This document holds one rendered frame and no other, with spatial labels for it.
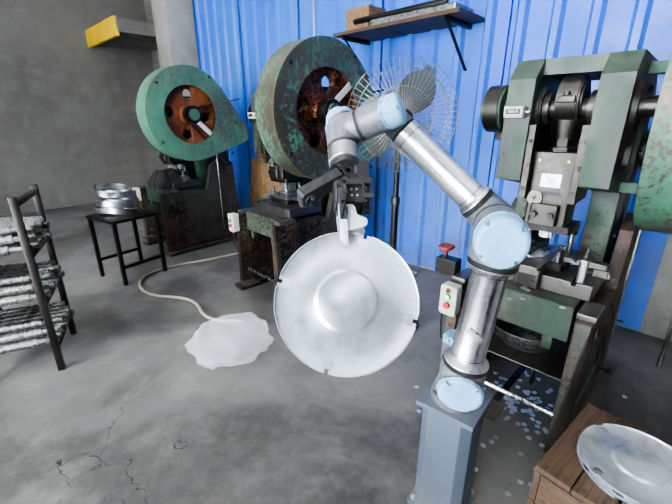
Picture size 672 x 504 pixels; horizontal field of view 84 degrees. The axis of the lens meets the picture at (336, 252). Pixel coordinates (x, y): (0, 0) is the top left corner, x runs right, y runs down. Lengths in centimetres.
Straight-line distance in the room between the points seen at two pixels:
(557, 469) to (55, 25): 727
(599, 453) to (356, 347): 90
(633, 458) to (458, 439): 48
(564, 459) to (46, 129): 697
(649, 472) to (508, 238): 82
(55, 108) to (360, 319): 667
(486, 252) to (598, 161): 81
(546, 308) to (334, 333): 106
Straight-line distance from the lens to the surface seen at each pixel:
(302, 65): 232
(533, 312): 167
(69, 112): 717
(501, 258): 89
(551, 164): 168
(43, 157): 711
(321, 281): 76
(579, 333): 158
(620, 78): 160
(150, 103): 370
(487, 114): 176
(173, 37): 600
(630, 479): 141
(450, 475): 143
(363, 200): 81
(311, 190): 82
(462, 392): 107
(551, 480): 137
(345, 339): 75
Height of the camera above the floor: 129
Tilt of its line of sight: 20 degrees down
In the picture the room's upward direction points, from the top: straight up
